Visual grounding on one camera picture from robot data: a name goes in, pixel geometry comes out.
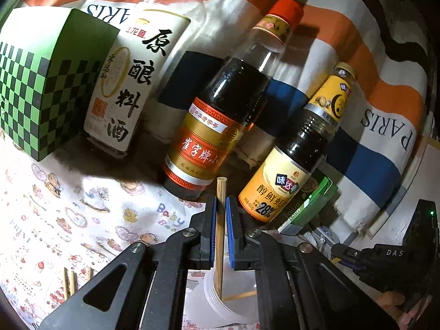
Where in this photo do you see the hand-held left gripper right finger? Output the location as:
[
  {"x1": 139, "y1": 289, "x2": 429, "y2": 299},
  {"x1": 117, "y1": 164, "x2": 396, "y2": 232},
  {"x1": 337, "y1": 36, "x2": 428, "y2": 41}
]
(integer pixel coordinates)
[{"x1": 225, "y1": 196, "x2": 401, "y2": 330}]

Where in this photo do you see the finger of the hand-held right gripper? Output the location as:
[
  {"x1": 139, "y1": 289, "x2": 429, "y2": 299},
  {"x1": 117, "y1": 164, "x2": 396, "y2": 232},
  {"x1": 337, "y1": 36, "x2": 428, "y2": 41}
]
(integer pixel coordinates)
[{"x1": 332, "y1": 242, "x2": 365, "y2": 269}]

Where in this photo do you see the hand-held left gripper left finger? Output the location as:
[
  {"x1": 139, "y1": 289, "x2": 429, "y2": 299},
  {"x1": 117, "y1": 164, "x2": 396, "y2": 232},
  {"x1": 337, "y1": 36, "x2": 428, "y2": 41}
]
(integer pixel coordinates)
[{"x1": 39, "y1": 194, "x2": 218, "y2": 330}]

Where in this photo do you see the translucent plastic cup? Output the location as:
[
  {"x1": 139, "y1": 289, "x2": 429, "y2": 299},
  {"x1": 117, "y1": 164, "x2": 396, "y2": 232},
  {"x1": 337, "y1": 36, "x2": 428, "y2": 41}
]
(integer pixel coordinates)
[{"x1": 201, "y1": 256, "x2": 259, "y2": 325}]

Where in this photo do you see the person's right hand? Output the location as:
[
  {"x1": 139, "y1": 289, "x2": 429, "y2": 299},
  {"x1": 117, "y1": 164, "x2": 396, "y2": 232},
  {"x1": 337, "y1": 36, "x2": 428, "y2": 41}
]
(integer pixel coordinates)
[{"x1": 376, "y1": 290, "x2": 412, "y2": 314}]

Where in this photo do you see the small white object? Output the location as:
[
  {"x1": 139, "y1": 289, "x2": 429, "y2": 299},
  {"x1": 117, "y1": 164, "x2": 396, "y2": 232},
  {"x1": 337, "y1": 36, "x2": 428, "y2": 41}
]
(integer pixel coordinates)
[{"x1": 310, "y1": 225, "x2": 336, "y2": 249}]

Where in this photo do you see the pale board with flower print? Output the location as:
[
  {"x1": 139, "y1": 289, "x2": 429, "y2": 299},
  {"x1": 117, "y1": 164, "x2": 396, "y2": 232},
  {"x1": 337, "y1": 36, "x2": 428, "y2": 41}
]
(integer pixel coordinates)
[{"x1": 364, "y1": 134, "x2": 440, "y2": 248}]

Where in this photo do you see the small green carton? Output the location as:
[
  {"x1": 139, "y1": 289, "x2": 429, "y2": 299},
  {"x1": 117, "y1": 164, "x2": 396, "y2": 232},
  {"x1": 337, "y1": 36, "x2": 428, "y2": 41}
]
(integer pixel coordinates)
[{"x1": 278, "y1": 175, "x2": 339, "y2": 234}]

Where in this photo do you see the yellow label oyster sauce bottle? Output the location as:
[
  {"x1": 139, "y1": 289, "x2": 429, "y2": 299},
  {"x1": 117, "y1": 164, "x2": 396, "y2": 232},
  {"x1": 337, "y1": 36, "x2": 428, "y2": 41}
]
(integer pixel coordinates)
[{"x1": 238, "y1": 62, "x2": 358, "y2": 232}]

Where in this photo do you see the red cap dark sauce bottle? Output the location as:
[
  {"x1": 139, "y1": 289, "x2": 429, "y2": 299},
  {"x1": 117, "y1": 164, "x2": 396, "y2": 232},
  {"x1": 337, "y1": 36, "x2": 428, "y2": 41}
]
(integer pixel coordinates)
[{"x1": 162, "y1": 0, "x2": 305, "y2": 200}]

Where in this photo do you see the white label cooking wine bottle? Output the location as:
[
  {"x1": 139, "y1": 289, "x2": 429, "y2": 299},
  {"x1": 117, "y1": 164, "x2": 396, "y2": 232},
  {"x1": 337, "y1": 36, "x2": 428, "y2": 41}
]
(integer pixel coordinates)
[{"x1": 83, "y1": 0, "x2": 222, "y2": 153}]

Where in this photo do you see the striped blanket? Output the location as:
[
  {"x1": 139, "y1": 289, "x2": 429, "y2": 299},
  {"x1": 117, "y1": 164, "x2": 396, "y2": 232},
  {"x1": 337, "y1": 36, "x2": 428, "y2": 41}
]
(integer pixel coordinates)
[{"x1": 21, "y1": 0, "x2": 434, "y2": 244}]

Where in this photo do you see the green checkered box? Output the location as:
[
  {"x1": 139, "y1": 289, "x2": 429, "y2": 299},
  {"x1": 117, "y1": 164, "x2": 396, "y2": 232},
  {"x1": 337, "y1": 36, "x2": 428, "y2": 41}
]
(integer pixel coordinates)
[{"x1": 0, "y1": 9, "x2": 121, "y2": 162}]

